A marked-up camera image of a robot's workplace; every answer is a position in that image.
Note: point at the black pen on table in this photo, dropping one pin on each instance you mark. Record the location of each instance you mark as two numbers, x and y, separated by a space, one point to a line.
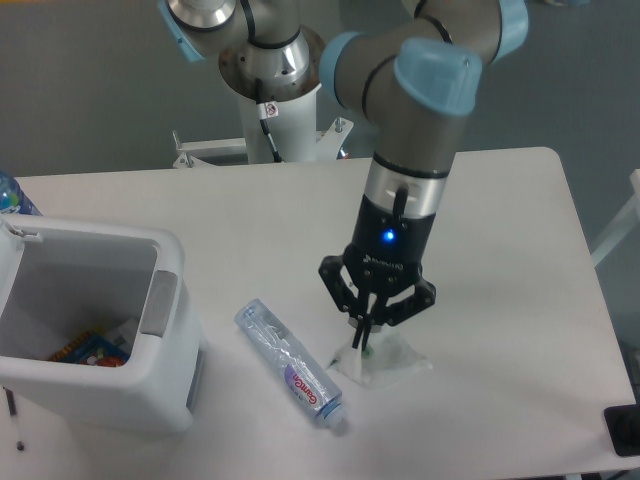
13 414

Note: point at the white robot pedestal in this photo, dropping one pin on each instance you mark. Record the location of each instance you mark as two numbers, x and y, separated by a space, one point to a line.
276 90

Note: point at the white tissue pack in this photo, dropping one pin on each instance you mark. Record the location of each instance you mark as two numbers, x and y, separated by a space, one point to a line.
387 360

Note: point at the colourful trash in bin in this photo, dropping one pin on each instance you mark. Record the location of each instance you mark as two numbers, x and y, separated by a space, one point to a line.
91 348

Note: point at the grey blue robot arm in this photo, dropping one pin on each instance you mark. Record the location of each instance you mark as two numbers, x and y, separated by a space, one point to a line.
416 83

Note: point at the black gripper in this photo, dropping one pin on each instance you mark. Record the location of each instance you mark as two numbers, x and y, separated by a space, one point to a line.
384 258

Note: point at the black device at table corner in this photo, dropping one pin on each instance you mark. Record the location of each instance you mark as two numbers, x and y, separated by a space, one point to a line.
623 425

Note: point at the clear plastic water bottle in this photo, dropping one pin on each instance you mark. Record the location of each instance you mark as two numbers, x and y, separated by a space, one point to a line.
309 383

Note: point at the white frame at right edge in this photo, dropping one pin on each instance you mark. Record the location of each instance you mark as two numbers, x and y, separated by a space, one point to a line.
625 220

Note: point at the white trash can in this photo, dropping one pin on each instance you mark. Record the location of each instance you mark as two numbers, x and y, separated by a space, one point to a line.
61 277

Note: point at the blue bottle at edge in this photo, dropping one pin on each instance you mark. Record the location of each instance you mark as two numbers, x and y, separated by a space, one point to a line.
13 198

